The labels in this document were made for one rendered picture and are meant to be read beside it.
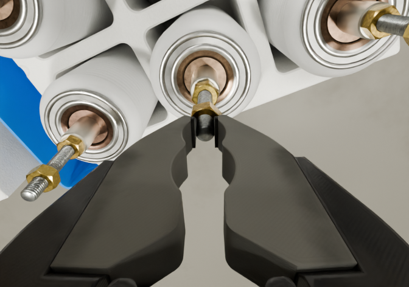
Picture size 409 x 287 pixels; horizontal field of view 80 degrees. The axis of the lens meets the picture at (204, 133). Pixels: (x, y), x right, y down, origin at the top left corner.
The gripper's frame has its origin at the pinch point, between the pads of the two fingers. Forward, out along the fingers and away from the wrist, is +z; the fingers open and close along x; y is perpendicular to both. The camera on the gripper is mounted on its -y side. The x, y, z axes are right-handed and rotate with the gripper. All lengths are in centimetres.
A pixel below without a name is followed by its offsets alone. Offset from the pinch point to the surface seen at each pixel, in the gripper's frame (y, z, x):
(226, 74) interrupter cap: 0.5, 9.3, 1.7
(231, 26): -3.1, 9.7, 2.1
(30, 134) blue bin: 14.3, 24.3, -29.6
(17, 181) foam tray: 20.1, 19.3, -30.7
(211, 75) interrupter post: -0.1, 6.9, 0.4
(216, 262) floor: 66, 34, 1
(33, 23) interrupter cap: -3.8, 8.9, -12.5
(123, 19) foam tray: -3.2, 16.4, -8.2
